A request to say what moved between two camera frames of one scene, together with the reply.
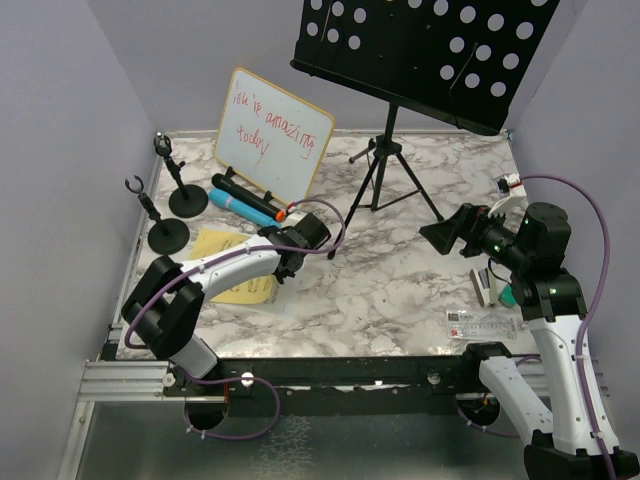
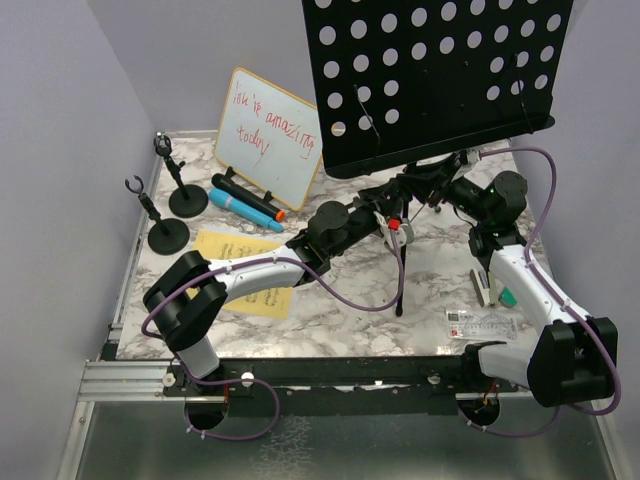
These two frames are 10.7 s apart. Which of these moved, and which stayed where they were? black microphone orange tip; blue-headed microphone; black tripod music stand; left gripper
Moved: left gripper; black tripod music stand
Stayed: black microphone orange tip; blue-headed microphone
